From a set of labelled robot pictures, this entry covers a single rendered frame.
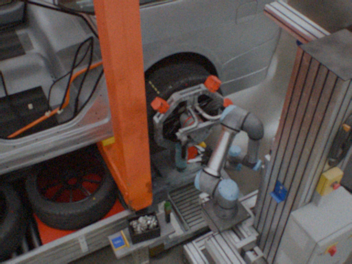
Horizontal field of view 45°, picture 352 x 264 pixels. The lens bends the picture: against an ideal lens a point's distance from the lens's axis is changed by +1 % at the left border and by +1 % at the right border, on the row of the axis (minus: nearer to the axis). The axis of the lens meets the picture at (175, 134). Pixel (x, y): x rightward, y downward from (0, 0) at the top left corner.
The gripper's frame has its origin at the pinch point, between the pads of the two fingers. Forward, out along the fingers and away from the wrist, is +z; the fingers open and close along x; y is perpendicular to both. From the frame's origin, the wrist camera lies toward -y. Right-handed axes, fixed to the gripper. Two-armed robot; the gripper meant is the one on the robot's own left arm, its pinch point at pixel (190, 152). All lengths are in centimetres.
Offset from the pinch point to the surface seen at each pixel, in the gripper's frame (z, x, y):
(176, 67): 23, 44, -35
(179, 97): 14.1, 20.2, -29.1
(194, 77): 8, 38, -34
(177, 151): 11.3, 8.5, 11.7
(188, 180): 8, 29, 69
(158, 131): 25.4, 8.7, -4.4
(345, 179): -113, 50, 49
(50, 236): 87, -59, 56
